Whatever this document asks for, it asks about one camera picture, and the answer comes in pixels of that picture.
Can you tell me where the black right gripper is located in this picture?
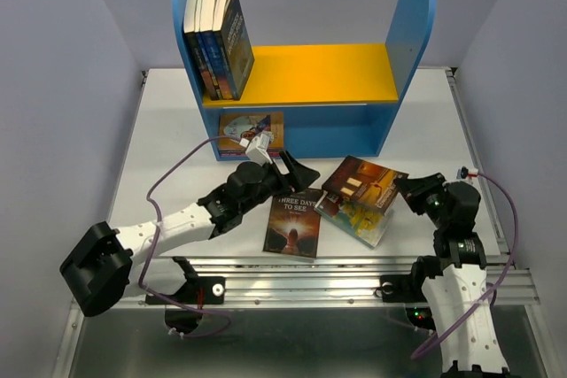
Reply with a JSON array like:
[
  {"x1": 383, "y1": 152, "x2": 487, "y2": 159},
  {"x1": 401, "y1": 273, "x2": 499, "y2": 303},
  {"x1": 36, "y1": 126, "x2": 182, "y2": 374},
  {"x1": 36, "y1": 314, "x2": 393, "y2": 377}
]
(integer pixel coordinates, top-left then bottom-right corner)
[{"x1": 390, "y1": 171, "x2": 448, "y2": 228}]

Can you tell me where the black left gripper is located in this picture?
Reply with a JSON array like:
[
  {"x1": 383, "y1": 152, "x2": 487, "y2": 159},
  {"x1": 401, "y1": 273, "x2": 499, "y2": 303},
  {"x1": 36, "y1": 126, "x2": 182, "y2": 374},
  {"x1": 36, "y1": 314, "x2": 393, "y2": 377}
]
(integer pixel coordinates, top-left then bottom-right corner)
[{"x1": 240, "y1": 150, "x2": 319, "y2": 214}]

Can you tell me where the Othello picture book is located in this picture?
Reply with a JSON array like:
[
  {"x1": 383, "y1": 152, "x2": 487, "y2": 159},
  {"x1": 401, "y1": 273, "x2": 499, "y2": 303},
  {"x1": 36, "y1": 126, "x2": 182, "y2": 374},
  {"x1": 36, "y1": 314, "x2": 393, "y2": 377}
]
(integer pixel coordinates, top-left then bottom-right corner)
[{"x1": 219, "y1": 112, "x2": 284, "y2": 150}]

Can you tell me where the Nineteen Eighty-Four book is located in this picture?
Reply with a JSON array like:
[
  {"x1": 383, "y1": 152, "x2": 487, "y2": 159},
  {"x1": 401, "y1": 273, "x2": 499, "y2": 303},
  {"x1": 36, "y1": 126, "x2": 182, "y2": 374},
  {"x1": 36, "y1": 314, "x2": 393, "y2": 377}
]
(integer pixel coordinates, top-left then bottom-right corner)
[{"x1": 221, "y1": 0, "x2": 254, "y2": 100}]

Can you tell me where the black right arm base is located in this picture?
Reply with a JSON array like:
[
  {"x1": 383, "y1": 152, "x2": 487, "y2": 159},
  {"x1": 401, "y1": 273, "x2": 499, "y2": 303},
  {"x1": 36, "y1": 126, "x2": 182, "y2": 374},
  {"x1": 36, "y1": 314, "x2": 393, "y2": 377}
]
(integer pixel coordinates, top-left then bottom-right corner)
[{"x1": 374, "y1": 256, "x2": 441, "y2": 304}]

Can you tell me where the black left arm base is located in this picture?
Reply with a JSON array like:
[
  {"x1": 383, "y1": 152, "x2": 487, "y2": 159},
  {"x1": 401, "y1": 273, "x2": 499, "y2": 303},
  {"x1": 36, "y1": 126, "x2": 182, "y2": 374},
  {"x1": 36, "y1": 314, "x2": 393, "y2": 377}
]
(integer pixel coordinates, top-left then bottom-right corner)
[{"x1": 145, "y1": 257, "x2": 231, "y2": 339}]

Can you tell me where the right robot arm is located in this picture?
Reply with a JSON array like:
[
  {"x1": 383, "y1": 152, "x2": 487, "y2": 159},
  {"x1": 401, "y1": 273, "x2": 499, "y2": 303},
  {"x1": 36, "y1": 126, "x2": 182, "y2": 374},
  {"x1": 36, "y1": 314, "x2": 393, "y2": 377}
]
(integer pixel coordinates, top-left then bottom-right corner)
[{"x1": 389, "y1": 168, "x2": 512, "y2": 377}]

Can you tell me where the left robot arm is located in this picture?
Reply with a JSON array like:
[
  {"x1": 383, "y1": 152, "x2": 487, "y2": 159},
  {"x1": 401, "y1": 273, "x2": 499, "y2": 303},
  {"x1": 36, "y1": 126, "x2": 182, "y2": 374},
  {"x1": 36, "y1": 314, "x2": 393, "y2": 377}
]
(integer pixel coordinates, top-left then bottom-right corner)
[{"x1": 59, "y1": 151, "x2": 320, "y2": 317}]

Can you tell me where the dark orange cover book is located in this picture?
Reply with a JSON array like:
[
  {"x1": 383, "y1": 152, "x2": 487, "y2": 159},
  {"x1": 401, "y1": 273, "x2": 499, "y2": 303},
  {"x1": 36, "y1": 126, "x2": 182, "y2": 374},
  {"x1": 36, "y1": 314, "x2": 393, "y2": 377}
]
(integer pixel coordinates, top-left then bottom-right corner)
[{"x1": 322, "y1": 156, "x2": 408, "y2": 213}]

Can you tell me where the Three Days to See book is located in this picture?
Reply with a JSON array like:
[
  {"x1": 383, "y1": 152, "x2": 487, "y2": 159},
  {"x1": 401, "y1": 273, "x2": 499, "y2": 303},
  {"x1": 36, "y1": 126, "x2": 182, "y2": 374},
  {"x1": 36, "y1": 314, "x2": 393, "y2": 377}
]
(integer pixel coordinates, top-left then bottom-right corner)
[{"x1": 262, "y1": 189, "x2": 322, "y2": 261}]

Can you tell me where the Huckleberry Finn paperback book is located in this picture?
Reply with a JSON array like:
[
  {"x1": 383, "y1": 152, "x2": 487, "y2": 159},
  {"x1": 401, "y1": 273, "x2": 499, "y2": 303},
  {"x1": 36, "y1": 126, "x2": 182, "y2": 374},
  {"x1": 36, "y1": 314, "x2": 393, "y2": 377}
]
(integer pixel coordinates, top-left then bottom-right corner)
[{"x1": 315, "y1": 191, "x2": 394, "y2": 249}]

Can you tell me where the pink spine Roald Dahl book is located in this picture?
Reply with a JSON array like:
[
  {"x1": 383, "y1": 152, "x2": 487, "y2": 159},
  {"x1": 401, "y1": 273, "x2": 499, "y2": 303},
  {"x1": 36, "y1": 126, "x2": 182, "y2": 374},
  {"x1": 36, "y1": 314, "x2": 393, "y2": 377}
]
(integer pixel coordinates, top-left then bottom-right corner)
[{"x1": 219, "y1": 147, "x2": 280, "y2": 158}]

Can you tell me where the blue and yellow bookshelf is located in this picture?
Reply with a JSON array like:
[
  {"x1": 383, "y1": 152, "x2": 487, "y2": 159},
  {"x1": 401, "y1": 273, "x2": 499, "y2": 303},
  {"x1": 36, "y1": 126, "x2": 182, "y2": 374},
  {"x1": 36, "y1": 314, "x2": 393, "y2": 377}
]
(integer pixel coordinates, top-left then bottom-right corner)
[{"x1": 171, "y1": 0, "x2": 436, "y2": 158}]

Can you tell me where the upright blue orange book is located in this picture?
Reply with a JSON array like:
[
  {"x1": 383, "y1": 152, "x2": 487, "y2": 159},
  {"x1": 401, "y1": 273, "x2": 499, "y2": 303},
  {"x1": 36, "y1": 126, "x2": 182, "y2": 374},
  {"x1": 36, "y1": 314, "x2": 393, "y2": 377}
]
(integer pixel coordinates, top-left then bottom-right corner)
[{"x1": 213, "y1": 0, "x2": 232, "y2": 100}]

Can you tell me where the upright book on shelf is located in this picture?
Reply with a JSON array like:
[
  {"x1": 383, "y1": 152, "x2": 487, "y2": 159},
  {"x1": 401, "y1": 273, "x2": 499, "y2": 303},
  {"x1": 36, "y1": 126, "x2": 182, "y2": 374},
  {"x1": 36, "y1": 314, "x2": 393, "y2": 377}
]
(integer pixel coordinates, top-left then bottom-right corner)
[
  {"x1": 183, "y1": 0, "x2": 210, "y2": 96},
  {"x1": 195, "y1": 0, "x2": 222, "y2": 100}
]

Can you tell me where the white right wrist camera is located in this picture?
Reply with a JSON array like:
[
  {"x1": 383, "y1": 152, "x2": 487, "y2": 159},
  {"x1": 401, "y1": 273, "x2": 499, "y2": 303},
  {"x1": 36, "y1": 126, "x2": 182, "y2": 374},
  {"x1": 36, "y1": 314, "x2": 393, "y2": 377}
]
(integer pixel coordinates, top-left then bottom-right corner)
[{"x1": 456, "y1": 166, "x2": 478, "y2": 180}]

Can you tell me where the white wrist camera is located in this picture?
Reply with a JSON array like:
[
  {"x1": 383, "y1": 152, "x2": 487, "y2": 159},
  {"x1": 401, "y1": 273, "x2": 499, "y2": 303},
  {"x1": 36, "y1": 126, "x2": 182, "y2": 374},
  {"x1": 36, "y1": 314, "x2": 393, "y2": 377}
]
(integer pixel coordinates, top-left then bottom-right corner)
[
  {"x1": 239, "y1": 131, "x2": 273, "y2": 166},
  {"x1": 456, "y1": 166, "x2": 478, "y2": 180}
]

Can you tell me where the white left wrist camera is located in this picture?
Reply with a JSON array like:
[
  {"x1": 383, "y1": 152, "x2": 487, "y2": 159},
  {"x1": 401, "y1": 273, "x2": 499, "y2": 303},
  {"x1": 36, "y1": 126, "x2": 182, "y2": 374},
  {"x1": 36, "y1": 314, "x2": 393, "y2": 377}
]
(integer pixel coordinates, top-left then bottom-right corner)
[{"x1": 239, "y1": 131, "x2": 273, "y2": 166}]

